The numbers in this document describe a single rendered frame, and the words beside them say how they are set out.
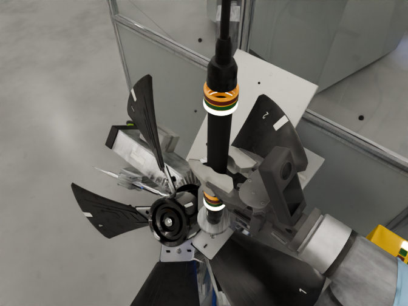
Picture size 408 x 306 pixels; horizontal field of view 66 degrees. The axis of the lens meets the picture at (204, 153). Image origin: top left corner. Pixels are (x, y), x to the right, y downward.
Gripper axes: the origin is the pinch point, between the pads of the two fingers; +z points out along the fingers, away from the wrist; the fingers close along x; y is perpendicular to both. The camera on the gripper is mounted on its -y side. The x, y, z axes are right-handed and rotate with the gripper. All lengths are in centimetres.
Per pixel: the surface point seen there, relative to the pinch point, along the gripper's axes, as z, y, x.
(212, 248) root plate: -4.7, 30.6, -2.4
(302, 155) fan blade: -11.9, 5.0, 14.2
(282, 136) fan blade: -6.4, 6.2, 16.7
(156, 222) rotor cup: 8.9, 28.5, -6.6
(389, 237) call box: -38, 42, 35
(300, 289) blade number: -25.1, 31.1, 3.0
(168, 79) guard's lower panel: 84, 74, 70
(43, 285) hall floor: 81, 150, -46
